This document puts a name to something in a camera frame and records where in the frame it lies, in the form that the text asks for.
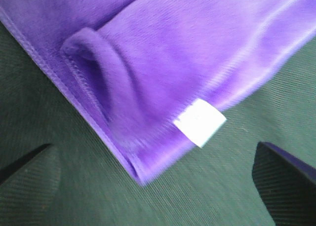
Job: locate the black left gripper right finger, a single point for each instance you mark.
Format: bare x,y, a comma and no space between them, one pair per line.
286,185

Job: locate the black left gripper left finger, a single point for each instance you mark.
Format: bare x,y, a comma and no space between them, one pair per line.
10,169

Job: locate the purple microfiber towel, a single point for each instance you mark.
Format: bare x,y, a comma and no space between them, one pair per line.
152,77

